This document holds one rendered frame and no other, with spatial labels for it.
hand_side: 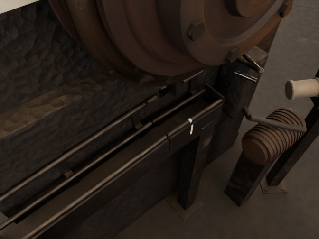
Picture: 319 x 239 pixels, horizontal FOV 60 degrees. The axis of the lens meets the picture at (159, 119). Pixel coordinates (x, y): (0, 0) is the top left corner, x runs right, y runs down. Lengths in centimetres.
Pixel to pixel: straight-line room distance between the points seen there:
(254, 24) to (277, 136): 56
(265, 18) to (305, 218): 114
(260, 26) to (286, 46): 182
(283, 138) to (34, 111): 76
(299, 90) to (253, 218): 70
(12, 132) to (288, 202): 126
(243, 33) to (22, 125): 42
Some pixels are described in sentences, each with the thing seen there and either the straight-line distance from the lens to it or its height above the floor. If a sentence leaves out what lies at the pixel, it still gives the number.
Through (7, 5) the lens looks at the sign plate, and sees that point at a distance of 48.
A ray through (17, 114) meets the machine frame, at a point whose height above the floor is 87.
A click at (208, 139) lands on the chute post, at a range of 88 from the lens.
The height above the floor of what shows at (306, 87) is 69.
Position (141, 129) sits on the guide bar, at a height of 70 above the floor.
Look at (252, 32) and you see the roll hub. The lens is 49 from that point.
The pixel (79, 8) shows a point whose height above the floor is 111.
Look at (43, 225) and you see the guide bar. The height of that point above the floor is 68.
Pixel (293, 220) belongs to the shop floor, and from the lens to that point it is 148.
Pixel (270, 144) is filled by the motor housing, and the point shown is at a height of 53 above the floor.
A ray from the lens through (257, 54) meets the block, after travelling 81.
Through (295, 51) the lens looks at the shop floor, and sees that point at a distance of 228.
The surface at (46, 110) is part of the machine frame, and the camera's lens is 57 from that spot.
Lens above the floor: 128
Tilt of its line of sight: 52 degrees down
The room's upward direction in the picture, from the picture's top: straight up
